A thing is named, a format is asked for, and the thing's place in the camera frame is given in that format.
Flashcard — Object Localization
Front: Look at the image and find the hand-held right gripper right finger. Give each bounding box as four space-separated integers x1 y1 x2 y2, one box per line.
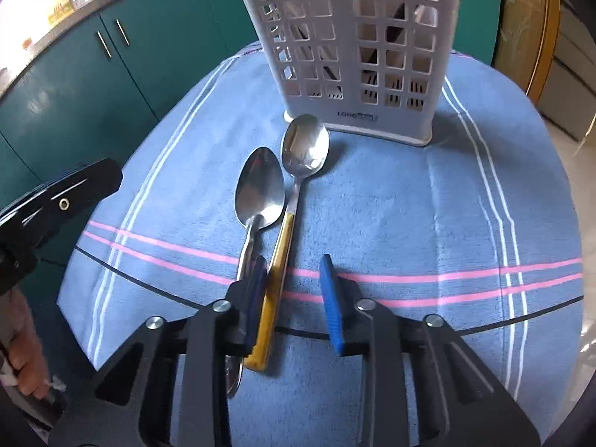
319 254 543 447

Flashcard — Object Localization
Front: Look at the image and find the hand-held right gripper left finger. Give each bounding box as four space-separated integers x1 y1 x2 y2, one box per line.
47 255 271 447

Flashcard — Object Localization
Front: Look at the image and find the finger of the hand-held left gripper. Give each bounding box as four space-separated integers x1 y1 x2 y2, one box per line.
0 158 124 254

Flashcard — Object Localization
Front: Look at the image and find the all steel spoon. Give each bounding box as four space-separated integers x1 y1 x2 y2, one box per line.
223 146 286 400

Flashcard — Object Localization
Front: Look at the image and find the yellow handled steel spoon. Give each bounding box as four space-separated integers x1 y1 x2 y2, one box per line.
243 114 331 373

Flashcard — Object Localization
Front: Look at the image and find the white plastic utensil holder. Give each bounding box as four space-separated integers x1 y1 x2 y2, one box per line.
223 0 462 148

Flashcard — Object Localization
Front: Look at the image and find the person's left hand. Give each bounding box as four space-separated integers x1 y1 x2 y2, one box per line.
0 288 60 401

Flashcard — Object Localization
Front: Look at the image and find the blue striped cloth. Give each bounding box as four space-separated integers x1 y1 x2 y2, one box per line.
56 42 585 447

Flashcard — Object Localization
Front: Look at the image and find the teal lower cabinet with sink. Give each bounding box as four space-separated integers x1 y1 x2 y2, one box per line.
0 0 264 206

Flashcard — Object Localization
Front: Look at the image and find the teal lower cabinet with stove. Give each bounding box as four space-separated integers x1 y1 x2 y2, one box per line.
453 0 507 67

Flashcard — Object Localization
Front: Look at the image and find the wooden framed glass sliding door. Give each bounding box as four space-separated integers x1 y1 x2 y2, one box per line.
494 0 562 104

